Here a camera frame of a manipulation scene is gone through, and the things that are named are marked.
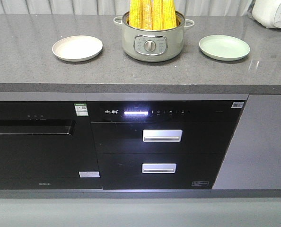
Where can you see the white rice cooker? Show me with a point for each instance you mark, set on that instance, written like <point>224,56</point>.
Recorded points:
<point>268,13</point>

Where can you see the black two-drawer disinfection cabinet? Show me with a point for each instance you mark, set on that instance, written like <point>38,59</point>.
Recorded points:
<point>162,144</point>

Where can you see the cream white plate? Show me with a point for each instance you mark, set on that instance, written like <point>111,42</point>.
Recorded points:
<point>77,48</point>

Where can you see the yellow corn cob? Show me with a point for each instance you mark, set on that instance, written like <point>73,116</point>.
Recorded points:
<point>147,15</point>
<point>135,14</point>
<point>169,15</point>
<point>157,15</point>

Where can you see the light green plate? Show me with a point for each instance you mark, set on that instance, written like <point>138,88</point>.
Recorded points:
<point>224,47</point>

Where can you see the green electric cooking pot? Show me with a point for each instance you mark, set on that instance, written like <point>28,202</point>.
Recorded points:
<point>151,45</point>

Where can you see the black built-in dishwasher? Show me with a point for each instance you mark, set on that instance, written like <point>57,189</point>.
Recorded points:
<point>47,145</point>

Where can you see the white cabinet door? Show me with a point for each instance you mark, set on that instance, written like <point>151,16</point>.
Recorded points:
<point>253,159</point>

